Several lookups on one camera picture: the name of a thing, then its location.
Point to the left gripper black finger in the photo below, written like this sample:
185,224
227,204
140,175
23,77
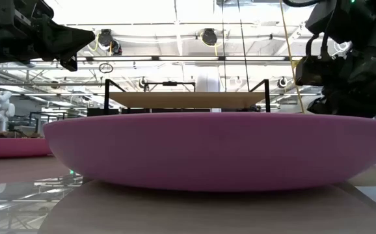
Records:
70,63
67,37

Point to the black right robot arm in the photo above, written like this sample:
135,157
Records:
367,29

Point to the black background rack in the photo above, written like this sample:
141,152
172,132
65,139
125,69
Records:
46,118

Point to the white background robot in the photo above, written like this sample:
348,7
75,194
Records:
1,110

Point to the long ceiling light strip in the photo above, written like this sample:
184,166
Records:
188,58

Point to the large pink plate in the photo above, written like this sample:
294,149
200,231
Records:
217,152

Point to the black background rig frame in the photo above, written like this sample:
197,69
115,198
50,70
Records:
170,84

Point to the black frame wooden shelf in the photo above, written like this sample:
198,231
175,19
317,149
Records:
188,99

